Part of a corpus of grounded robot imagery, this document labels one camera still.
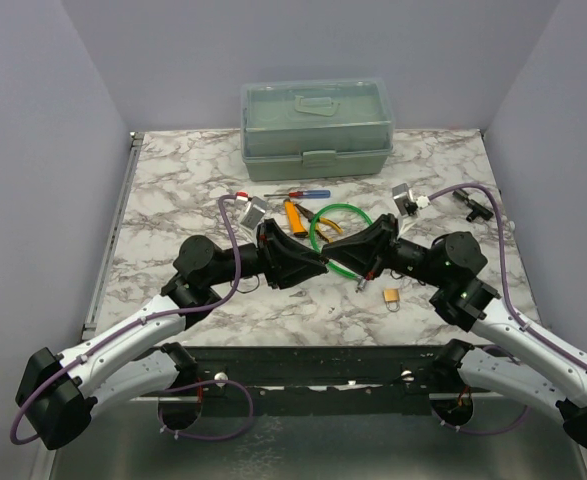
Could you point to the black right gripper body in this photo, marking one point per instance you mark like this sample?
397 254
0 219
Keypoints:
397 256

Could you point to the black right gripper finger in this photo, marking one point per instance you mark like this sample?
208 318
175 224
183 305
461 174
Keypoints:
380 233
364 256

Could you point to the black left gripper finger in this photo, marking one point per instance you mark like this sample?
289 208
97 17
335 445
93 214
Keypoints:
291 248
297 271

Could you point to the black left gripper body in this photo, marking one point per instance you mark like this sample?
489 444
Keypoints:
264 255

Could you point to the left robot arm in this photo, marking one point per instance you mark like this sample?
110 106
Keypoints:
58 392

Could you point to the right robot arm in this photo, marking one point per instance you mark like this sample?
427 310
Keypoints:
551 374

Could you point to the orange utility knife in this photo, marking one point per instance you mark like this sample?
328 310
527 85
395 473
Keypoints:
294 220

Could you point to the brass padlock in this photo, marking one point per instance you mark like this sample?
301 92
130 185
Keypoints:
392 299

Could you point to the blue red screwdriver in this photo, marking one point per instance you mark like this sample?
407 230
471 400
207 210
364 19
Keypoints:
310 194

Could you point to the black small tool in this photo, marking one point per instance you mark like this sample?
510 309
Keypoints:
476 210

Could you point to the green plastic toolbox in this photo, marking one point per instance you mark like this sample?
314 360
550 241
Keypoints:
302 130

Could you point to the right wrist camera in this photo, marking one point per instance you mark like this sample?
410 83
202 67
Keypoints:
404 200

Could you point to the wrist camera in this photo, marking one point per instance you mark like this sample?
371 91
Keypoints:
404 200
254 213

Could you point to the yellow handled pliers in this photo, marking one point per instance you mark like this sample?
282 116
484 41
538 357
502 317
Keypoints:
309 215

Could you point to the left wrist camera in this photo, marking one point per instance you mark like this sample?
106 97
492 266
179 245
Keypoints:
254 213

